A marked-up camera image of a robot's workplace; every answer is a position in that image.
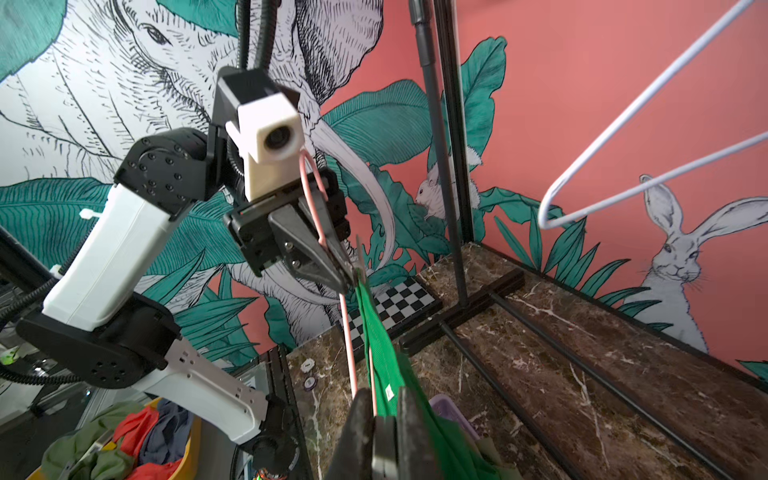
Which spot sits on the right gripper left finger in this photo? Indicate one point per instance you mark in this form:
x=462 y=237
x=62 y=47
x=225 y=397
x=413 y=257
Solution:
x=352 y=457

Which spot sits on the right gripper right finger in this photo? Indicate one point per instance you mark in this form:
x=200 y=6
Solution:
x=416 y=456

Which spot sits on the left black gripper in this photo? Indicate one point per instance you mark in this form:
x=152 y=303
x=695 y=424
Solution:
x=299 y=232

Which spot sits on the green tank top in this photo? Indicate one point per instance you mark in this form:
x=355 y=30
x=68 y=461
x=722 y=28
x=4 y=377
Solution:
x=457 y=455

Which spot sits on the olive tank top grey trim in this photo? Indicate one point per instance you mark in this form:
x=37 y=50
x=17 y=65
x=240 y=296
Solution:
x=498 y=459

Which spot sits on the white wire hanger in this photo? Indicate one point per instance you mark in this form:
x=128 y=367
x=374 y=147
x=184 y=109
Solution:
x=658 y=93

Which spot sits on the lavender plastic basket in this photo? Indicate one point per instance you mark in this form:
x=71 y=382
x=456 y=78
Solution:
x=446 y=408

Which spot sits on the checkerboard calibration plate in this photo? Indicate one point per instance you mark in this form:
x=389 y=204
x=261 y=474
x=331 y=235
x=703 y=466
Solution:
x=400 y=308

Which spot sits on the black clothes rack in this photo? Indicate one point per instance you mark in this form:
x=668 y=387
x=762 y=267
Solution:
x=435 y=44

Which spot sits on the yellow bin of clothes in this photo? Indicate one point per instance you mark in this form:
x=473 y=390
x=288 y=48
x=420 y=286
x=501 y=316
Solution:
x=159 y=440

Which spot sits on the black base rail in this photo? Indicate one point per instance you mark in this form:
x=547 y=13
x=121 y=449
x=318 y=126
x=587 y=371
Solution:
x=279 y=451

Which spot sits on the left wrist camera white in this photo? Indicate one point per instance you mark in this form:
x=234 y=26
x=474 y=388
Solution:
x=261 y=119

